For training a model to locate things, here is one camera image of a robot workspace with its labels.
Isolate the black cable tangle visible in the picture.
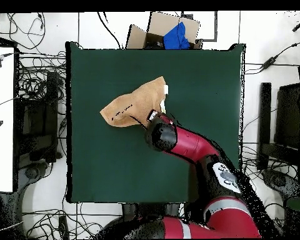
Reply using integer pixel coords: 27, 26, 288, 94
14, 49, 68, 156
21, 201, 116, 240
239, 141, 299, 239

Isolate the dark green table cloth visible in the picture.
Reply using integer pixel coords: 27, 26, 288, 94
65, 41, 246, 204

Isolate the brown cardboard box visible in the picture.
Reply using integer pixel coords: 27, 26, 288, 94
125, 11, 204, 50

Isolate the black upright bar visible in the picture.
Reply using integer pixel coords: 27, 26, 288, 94
256, 82, 273, 173

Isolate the black power adapter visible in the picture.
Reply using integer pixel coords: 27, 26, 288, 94
261, 56, 280, 71

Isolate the orange terry towel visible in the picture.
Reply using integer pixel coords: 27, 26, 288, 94
99, 76, 170, 129

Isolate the white desk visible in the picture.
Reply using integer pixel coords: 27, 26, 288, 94
0, 46, 16, 193

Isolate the grey stand leg with caster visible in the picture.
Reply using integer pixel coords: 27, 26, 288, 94
16, 161, 50, 184
261, 168, 300, 202

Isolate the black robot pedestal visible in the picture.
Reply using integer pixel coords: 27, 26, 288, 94
121, 202, 188, 222

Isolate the blue cloth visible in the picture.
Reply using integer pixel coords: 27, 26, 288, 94
162, 21, 191, 50

